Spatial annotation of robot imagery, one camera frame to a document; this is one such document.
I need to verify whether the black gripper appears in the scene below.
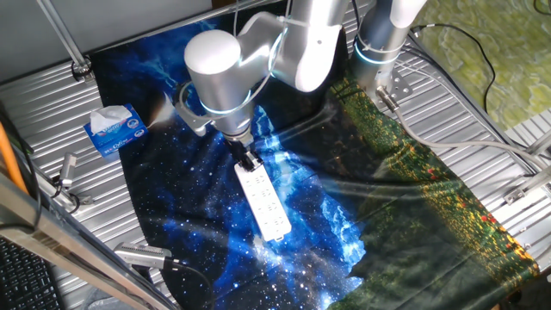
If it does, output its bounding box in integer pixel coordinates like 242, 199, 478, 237
225, 137, 264, 172

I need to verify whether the white power strip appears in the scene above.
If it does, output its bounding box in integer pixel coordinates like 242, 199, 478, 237
233, 161, 293, 243

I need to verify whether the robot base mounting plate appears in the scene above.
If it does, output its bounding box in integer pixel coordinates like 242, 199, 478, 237
373, 69, 414, 108

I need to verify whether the galaxy and meadow printed cloth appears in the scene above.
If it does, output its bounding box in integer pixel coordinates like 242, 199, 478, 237
89, 0, 542, 310

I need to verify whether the blue tissue pack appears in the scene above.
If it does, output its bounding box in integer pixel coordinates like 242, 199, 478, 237
83, 102, 150, 158

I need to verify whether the white tissue sheet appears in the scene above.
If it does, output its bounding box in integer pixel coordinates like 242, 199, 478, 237
89, 104, 134, 134

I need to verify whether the metal stand pole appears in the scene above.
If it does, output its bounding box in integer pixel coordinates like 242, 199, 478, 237
35, 0, 94, 84

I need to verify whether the orange rod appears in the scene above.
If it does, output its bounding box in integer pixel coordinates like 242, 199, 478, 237
0, 121, 29, 195

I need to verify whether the black keyboard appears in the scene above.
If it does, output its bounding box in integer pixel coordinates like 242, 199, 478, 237
0, 236, 66, 310

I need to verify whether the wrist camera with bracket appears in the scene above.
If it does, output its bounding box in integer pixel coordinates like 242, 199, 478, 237
173, 81, 216, 138

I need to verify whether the black camera cable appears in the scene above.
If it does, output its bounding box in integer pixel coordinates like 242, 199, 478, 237
162, 257, 216, 310

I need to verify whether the silver camera on frame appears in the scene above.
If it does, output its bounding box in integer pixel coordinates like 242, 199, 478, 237
113, 241, 174, 270

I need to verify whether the thick grey robot hose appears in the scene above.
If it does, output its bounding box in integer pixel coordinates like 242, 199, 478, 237
375, 84, 551, 171

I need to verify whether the aluminium frame bar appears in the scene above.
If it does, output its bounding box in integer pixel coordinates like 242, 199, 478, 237
0, 171, 182, 310

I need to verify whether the black floor cable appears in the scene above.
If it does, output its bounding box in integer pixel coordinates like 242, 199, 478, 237
410, 22, 497, 114

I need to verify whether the aluminium bracket profile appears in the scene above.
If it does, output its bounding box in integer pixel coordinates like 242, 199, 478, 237
502, 164, 551, 206

